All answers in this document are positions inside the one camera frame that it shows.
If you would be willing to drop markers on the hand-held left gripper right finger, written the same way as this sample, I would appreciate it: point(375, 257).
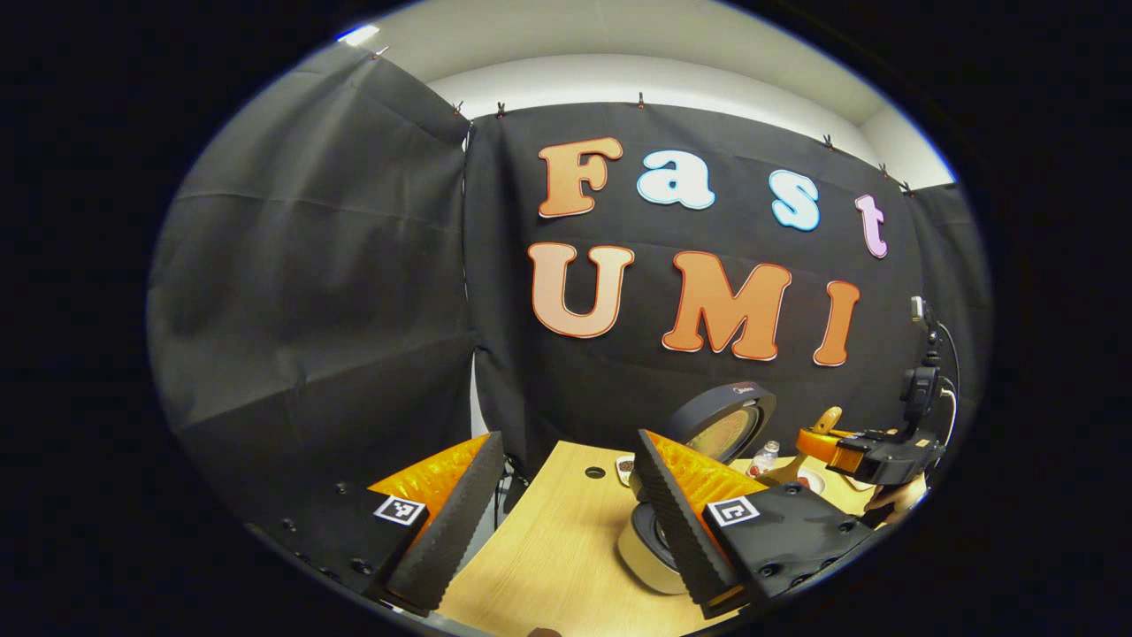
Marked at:
point(676, 522)

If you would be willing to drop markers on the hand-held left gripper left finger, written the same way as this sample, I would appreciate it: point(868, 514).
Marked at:
point(460, 522)

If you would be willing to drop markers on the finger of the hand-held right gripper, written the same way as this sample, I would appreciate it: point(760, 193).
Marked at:
point(822, 444)

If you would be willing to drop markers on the wooden spoon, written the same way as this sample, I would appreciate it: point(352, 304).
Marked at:
point(829, 420)

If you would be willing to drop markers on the dark grey rice cooker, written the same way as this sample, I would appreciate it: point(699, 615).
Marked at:
point(707, 407)

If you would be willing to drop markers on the white round plate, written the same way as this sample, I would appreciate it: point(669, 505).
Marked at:
point(815, 484)

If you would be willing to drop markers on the small clear bottle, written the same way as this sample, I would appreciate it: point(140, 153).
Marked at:
point(765, 458)

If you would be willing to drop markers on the white divided dish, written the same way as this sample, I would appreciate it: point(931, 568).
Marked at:
point(625, 469)

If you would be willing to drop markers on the black backdrop cloth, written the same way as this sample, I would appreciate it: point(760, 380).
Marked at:
point(354, 265)

